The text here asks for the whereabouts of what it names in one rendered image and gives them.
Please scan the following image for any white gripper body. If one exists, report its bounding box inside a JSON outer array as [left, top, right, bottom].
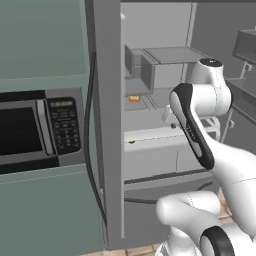
[[161, 104, 178, 130]]

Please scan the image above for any white fridge drawer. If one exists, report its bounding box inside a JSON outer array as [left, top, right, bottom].
[[124, 125, 222, 183]]

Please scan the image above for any grey fridge bin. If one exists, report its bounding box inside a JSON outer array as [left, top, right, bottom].
[[124, 44, 157, 92]]

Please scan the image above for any grey fridge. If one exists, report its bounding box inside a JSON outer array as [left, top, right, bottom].
[[119, 0, 256, 250]]

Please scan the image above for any grey freezer drawer front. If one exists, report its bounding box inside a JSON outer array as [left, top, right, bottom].
[[123, 170, 222, 248]]

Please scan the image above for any dark grey fridge door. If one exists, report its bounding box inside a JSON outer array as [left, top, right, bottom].
[[189, 1, 256, 168]]

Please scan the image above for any grey door shelf bin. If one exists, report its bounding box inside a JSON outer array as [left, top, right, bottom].
[[225, 77, 256, 125], [231, 28, 256, 66]]

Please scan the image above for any stainless steel microwave oven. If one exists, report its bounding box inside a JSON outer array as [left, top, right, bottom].
[[0, 87, 85, 176]]

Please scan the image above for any grey-green tall cupboard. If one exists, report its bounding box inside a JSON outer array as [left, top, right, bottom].
[[0, 0, 109, 256]]

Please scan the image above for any dark freezer drawer handle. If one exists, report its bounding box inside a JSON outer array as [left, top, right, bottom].
[[124, 179, 215, 205]]

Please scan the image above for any dark curved fridge door handle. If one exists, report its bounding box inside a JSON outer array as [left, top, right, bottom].
[[83, 49, 108, 228]]

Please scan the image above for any silver microwave door handle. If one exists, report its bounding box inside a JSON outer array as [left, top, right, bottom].
[[35, 98, 55, 157]]

